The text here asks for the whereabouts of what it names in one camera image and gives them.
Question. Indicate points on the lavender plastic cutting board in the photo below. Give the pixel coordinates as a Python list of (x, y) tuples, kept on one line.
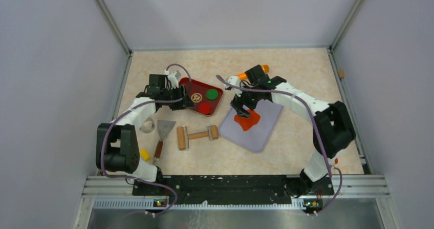
[(256, 138)]

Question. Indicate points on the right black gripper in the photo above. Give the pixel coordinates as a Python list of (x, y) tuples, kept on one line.
[(238, 103)]

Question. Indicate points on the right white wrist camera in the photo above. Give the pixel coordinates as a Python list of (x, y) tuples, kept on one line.
[(233, 83)]

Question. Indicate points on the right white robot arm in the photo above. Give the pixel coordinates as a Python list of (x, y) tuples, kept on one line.
[(333, 130)]

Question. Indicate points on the green dough disc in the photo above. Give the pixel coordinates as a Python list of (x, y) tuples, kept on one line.
[(212, 94)]

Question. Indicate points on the dark red lacquer tray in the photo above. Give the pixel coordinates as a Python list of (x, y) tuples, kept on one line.
[(197, 91)]

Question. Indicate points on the orange plastic rolling pin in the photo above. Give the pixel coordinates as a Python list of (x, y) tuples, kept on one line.
[(254, 73)]

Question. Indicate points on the metal scraper wooden handle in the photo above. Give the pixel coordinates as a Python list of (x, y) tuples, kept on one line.
[(164, 127)]

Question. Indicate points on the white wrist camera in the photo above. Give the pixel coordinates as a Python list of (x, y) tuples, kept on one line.
[(233, 83), (173, 78)]

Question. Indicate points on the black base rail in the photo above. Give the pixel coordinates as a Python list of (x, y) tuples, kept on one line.
[(234, 189)]

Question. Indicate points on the orange-red dough lump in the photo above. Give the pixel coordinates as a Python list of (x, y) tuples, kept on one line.
[(247, 123)]

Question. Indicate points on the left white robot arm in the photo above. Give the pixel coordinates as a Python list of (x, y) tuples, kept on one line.
[(117, 149)]

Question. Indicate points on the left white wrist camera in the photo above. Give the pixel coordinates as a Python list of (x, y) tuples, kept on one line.
[(173, 78)]

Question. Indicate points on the small tan wall knob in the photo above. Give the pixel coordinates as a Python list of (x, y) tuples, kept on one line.
[(340, 74)]

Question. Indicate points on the wooden double-ended dough roller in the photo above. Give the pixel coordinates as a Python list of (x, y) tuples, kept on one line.
[(184, 137)]

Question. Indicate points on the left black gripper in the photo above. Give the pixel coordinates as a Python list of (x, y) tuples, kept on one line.
[(185, 104)]

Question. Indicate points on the small yellow block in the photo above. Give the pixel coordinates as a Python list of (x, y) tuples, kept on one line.
[(144, 155)]

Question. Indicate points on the red dough disc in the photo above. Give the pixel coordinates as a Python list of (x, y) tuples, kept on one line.
[(204, 108)]

